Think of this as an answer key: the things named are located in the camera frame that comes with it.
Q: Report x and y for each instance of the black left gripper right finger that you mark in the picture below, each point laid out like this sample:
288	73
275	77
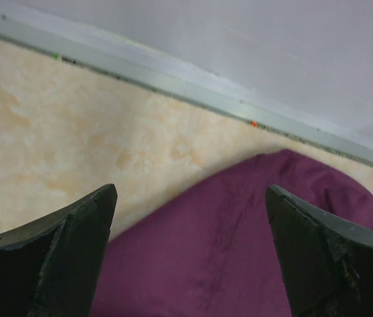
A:
326	261

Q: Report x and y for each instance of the grey wall base rail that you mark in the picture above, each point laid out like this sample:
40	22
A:
109	54

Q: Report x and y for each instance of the purple cloth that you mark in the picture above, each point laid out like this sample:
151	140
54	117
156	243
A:
210	252

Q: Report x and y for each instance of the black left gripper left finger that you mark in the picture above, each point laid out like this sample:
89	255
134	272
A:
50	266

